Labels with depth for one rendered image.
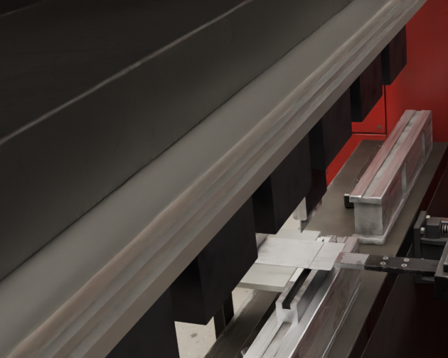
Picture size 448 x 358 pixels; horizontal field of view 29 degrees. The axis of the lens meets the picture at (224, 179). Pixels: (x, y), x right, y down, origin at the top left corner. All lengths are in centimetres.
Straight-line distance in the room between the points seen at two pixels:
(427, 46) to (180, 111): 170
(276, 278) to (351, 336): 17
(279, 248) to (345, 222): 39
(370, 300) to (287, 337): 29
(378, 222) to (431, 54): 56
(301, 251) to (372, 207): 31
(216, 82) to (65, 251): 14
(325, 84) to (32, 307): 24
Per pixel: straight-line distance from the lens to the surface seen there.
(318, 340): 124
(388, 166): 168
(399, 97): 206
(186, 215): 30
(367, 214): 158
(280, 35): 45
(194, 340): 301
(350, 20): 52
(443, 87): 204
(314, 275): 124
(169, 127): 33
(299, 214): 120
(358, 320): 137
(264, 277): 124
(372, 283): 146
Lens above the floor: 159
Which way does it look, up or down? 22 degrees down
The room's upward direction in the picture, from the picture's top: 7 degrees counter-clockwise
